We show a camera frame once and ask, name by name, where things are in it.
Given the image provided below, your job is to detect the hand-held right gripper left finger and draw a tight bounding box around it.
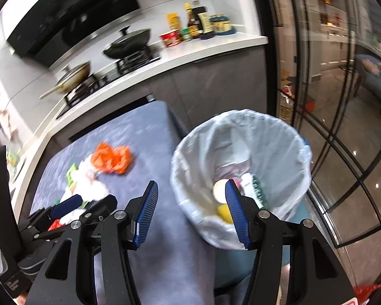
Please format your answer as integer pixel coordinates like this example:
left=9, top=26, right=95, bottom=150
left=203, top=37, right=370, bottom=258
left=25, top=180, right=159, bottom=305

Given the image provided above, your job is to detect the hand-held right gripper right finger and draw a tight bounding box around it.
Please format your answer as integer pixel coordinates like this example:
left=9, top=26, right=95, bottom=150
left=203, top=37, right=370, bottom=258
left=225, top=178, right=356, bottom=305

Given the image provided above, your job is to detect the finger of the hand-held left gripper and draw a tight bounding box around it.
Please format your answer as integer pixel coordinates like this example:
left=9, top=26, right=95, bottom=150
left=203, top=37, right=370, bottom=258
left=81, top=195, right=119, bottom=231
left=27, top=194, right=84, bottom=233

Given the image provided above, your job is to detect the white plastic wrapper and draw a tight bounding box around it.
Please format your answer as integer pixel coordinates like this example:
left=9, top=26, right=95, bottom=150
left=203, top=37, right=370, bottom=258
left=60, top=156, right=111, bottom=226

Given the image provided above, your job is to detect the green cardboard box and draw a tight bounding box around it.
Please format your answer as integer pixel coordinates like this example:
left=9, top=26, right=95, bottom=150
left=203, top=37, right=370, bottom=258
left=65, top=163, right=81, bottom=189

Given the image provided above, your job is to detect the orange plastic bag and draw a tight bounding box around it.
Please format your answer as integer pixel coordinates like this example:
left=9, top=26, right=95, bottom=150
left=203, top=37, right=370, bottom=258
left=91, top=142, right=132, bottom=176

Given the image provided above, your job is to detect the trash bin with white liner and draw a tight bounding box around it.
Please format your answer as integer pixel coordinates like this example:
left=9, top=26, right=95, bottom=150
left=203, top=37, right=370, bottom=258
left=170, top=109, right=313, bottom=251

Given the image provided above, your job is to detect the white round lid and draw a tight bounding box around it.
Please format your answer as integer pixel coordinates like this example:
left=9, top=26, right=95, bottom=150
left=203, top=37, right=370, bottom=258
left=212, top=179, right=231, bottom=204

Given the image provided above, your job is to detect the green and white packet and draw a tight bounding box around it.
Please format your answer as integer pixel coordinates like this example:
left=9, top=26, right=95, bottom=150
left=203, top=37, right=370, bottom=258
left=240, top=173, right=269, bottom=210

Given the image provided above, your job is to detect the green bottle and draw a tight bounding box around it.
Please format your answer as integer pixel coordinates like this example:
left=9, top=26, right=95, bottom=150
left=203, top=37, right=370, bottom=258
left=7, top=151, right=25, bottom=178

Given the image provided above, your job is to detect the grey-blue tablecloth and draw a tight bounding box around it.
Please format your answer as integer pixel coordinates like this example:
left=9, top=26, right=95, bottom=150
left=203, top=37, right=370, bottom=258
left=28, top=100, right=216, bottom=305

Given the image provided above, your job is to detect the pink hanging cloth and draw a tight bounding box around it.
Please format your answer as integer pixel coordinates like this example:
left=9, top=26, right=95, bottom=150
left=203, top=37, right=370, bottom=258
left=0, top=92, right=20, bottom=140

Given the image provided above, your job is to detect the glass sliding door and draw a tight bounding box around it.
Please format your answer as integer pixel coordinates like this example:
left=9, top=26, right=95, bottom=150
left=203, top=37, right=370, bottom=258
left=262, top=0, right=381, bottom=248

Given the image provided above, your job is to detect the yellow oil bottle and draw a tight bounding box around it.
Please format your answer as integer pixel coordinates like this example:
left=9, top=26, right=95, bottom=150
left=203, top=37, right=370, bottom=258
left=278, top=97, right=294, bottom=121

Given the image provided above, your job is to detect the golden pan with lid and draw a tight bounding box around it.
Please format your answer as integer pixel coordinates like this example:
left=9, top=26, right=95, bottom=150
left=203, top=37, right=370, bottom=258
left=39, top=61, right=92, bottom=100

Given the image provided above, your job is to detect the kitchen counter cabinet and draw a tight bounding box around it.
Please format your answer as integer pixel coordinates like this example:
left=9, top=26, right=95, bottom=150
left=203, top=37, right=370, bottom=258
left=0, top=32, right=269, bottom=204

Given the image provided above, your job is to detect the black gas stove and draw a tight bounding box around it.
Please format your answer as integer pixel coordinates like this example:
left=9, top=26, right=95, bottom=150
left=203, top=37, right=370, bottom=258
left=55, top=46, right=162, bottom=119

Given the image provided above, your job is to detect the black wok with lid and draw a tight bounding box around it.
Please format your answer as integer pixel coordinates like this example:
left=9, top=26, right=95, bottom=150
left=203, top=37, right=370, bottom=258
left=102, top=25, right=153, bottom=60

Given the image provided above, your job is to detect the red instant noodle cup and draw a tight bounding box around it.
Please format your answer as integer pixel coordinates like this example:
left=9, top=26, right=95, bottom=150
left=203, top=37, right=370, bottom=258
left=159, top=29, right=182, bottom=48

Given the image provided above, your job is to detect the black range hood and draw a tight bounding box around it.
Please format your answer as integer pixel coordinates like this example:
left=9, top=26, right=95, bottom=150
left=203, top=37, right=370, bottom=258
left=6, top=0, right=143, bottom=68

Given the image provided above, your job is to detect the teal container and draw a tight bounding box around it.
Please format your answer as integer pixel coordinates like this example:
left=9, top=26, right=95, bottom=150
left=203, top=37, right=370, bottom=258
left=210, top=13, right=237, bottom=36

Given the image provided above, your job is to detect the yellow seasoning packet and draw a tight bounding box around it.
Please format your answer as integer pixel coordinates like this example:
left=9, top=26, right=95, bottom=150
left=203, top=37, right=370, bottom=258
left=167, top=13, right=181, bottom=32

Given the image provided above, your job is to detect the brown sauce bottle yellow cap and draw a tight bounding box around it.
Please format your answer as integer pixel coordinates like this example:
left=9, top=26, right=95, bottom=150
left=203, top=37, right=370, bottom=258
left=185, top=3, right=201, bottom=39

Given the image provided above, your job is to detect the dark sauce bottle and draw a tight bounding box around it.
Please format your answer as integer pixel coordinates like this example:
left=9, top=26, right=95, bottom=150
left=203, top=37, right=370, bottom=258
left=197, top=6, right=215, bottom=35

